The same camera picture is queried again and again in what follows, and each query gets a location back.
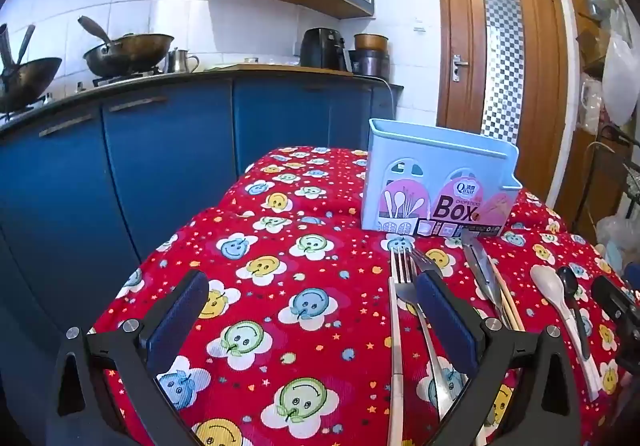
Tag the dark rice cooker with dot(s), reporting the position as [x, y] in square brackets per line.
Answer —
[370, 64]

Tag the metal tongs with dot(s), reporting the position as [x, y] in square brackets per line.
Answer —
[477, 261]

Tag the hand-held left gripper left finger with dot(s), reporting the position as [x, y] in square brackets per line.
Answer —
[180, 321]

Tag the wooden door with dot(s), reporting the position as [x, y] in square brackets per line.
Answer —
[460, 16]

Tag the black metal rack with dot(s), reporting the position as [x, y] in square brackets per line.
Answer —
[607, 151]

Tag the red smiley flower tablecloth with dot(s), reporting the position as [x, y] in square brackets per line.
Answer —
[310, 351]

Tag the gas stove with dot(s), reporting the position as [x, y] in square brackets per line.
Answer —
[125, 79]

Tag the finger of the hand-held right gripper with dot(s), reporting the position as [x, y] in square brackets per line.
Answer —
[612, 298]

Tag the light blue utensil box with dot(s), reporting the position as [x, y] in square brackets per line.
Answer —
[425, 146]

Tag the small dark metal wok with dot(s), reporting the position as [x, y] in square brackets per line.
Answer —
[25, 81]

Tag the black spoon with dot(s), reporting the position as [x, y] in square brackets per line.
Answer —
[567, 278]

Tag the large dark metal wok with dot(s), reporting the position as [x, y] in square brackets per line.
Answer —
[127, 54]

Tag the metal spatula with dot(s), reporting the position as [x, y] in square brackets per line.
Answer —
[24, 46]

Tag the white plastic bag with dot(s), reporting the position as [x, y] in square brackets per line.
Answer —
[620, 81]

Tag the clear plastic bag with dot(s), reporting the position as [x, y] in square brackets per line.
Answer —
[615, 236]

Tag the black air fryer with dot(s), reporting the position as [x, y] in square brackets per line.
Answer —
[322, 49]

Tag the metal fork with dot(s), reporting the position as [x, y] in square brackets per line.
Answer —
[404, 266]
[426, 262]

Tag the white spoon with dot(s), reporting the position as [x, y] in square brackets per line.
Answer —
[547, 283]

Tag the brown pot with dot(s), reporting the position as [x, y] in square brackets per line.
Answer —
[371, 42]

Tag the blue kitchen counter cabinet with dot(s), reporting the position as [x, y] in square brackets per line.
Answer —
[165, 151]

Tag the steel pitcher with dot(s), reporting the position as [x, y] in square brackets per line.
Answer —
[179, 61]

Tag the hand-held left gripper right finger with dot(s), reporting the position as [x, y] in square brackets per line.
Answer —
[445, 321]

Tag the wooden shelf unit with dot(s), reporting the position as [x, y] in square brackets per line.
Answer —
[585, 36]

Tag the white wall switch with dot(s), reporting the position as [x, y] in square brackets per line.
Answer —
[419, 25]

